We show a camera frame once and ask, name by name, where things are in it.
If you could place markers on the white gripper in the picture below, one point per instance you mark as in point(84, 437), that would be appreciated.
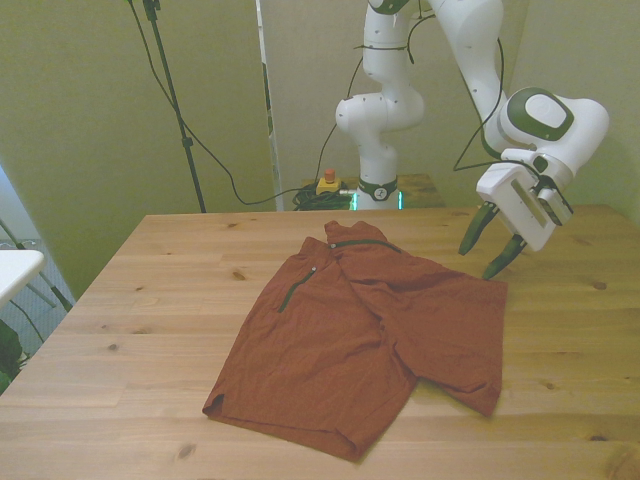
point(510, 200)

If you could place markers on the rust red shorts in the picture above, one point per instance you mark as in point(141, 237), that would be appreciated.
point(325, 350)

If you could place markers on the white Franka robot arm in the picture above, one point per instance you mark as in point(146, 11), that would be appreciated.
point(380, 110)

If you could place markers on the yellow emergency stop box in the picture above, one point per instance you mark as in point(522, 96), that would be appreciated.
point(327, 186)

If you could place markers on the white vertical panel edge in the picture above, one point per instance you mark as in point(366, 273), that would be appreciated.
point(272, 165)

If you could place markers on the white side table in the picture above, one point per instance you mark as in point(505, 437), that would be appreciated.
point(15, 272)

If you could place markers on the green leafy plant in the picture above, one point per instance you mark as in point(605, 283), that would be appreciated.
point(7, 345)

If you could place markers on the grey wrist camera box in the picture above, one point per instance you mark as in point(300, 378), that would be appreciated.
point(555, 205)

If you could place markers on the black camera stand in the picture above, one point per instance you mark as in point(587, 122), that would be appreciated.
point(172, 95)

